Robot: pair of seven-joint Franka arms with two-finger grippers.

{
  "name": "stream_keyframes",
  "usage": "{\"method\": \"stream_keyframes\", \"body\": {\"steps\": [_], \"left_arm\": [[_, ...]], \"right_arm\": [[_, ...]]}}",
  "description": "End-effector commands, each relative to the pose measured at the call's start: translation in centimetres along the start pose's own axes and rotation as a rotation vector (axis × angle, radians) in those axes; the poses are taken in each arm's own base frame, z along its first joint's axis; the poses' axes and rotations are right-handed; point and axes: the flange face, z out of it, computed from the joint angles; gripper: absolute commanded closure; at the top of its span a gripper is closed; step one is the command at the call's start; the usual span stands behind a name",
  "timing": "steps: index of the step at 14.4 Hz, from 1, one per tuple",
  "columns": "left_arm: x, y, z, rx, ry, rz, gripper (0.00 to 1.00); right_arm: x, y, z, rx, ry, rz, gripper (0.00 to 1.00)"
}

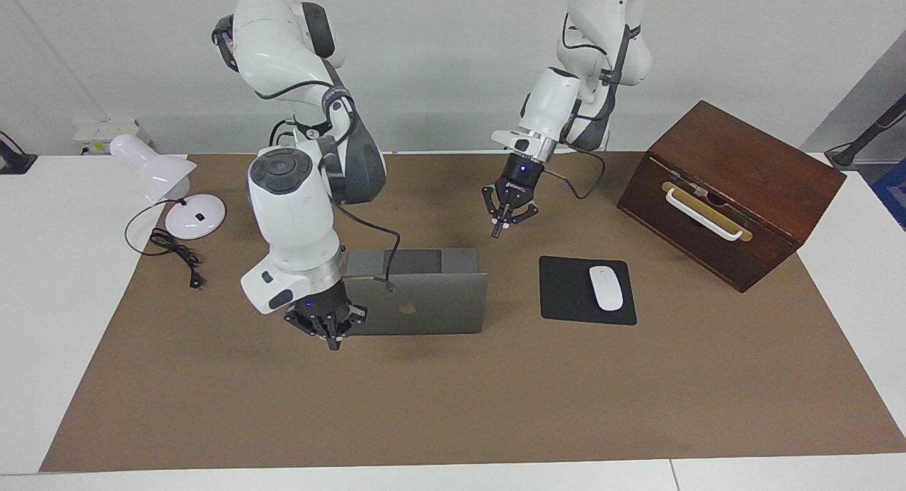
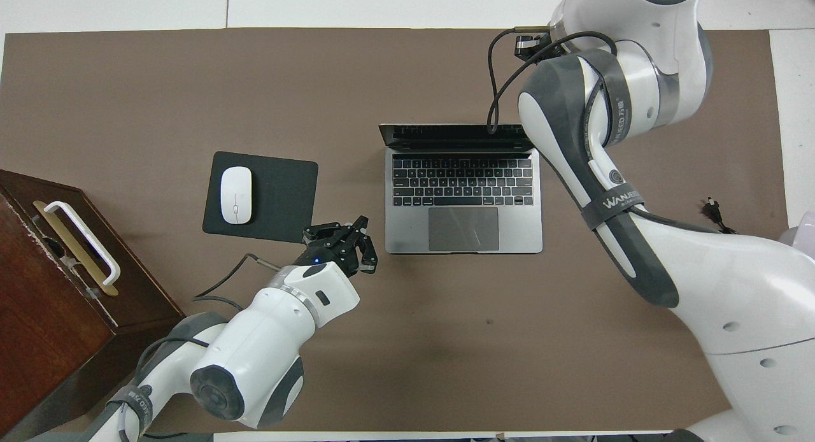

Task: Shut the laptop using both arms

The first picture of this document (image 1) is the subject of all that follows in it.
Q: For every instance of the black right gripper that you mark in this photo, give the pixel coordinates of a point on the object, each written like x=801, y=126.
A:
x=315, y=308

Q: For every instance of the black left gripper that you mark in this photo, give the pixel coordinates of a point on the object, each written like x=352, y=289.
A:
x=520, y=180

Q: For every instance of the silver grey laptop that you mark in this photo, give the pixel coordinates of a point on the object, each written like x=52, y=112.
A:
x=425, y=307

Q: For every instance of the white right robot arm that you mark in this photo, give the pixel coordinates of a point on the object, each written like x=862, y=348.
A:
x=290, y=215

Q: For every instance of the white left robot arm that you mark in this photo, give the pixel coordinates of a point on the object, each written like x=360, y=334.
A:
x=587, y=45

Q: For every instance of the black mouse pad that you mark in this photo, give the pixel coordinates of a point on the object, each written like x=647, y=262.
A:
x=563, y=293

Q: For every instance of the white computer mouse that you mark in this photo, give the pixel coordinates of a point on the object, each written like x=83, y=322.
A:
x=606, y=289

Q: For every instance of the brown table mat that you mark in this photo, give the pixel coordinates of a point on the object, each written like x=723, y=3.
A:
x=425, y=406

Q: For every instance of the white desk lamp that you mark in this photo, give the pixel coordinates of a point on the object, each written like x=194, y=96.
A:
x=195, y=218

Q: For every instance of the dark brown wooden box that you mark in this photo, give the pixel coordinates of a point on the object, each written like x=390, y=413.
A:
x=750, y=165

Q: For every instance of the white power strip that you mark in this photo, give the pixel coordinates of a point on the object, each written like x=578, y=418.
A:
x=106, y=134

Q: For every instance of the black stand leg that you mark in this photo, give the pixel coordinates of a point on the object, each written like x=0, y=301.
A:
x=863, y=139

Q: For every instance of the blue crate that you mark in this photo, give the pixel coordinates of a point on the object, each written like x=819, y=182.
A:
x=893, y=194

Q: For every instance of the black clamp mount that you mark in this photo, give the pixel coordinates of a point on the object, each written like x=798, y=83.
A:
x=14, y=162

